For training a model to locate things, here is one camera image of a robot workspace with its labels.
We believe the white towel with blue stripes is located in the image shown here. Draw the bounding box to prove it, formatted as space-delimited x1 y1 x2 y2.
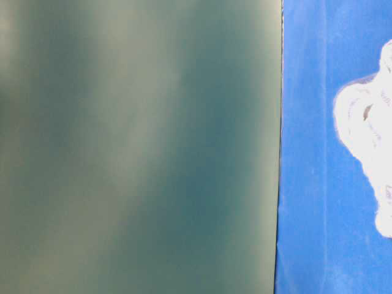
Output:
333 41 391 238

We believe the blue cloth table cover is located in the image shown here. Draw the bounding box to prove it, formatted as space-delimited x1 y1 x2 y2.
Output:
274 1 391 293

